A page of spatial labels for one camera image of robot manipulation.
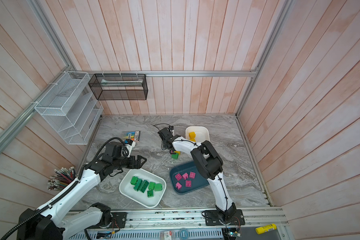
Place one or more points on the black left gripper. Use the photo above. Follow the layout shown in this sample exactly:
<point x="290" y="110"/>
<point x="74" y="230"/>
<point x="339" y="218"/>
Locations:
<point x="138" y="165"/>

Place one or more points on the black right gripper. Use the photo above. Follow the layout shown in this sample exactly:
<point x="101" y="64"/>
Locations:
<point x="165" y="143"/>

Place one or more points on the green lego cube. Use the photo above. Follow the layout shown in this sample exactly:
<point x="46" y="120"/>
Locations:
<point x="175" y="156"/>
<point x="158" y="187"/>
<point x="134" y="180"/>
<point x="151" y="186"/>

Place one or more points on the dark green 2x4 lego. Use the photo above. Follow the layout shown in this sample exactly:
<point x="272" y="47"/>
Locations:
<point x="144" y="186"/>

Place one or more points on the green square lego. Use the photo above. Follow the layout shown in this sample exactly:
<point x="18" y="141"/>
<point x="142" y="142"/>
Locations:
<point x="150" y="193"/>

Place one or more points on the long green lego brick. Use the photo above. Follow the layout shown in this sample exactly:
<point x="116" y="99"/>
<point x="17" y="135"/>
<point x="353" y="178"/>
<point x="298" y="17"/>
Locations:
<point x="138" y="184"/>

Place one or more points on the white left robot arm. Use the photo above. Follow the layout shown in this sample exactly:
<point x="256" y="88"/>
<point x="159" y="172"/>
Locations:
<point x="49" y="222"/>

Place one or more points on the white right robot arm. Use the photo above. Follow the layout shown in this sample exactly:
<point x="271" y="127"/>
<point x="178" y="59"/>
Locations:
<point x="209" y="165"/>

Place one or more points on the white rectangular bin near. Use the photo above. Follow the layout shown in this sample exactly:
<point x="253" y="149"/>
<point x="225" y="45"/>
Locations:
<point x="127" y="189"/>

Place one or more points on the white rectangular bin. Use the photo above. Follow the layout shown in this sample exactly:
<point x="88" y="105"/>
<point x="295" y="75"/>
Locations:
<point x="202" y="133"/>
<point x="127" y="189"/>

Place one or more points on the highlighter marker pack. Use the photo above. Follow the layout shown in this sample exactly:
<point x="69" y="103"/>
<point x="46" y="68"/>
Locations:
<point x="132" y="135"/>

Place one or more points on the white rectangular bin far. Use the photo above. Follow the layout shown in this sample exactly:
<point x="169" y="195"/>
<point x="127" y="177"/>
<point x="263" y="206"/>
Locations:
<point x="202" y="133"/>

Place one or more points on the teal rectangular bin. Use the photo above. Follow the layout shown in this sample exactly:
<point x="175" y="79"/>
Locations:
<point x="197" y="183"/>

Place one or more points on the red cup of pencils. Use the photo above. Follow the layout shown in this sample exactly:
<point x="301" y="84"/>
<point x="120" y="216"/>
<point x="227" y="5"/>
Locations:
<point x="62" y="178"/>

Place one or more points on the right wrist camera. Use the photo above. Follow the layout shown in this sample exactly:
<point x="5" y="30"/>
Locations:
<point x="171" y="129"/>

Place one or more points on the black mesh wall basket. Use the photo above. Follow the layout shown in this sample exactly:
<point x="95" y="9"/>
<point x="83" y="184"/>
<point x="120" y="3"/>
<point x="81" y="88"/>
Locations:
<point x="106" y="87"/>

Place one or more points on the white wire mesh shelf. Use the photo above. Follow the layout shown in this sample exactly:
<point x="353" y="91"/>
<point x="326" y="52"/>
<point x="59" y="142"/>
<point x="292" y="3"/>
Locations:
<point x="69" y="110"/>

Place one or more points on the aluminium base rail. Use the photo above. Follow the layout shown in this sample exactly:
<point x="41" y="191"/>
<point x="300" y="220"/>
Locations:
<point x="191" y="224"/>

